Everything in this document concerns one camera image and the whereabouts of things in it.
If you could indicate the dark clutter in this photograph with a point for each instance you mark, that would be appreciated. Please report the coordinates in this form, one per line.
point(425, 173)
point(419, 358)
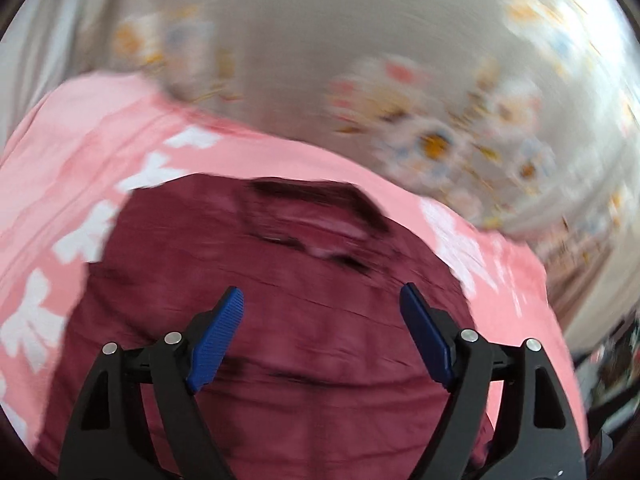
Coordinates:
point(612, 360)

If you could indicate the pink blanket with white bows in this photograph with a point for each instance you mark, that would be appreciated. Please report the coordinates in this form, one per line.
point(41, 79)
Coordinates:
point(75, 160)

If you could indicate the grey satin curtain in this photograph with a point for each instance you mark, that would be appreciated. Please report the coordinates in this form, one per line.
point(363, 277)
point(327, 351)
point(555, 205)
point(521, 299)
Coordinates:
point(30, 60)

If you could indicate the grey floral blanket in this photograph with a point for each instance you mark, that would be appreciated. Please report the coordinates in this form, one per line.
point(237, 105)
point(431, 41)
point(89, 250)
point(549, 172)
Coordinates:
point(300, 35)

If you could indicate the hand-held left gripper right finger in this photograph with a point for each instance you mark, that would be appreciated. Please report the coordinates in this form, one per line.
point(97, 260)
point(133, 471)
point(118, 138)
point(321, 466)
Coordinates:
point(425, 335)

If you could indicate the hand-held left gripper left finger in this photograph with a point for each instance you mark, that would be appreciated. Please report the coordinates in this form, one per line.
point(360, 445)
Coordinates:
point(220, 335)

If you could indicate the maroon quilted jacket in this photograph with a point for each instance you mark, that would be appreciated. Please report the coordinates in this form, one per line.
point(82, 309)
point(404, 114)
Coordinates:
point(310, 320)

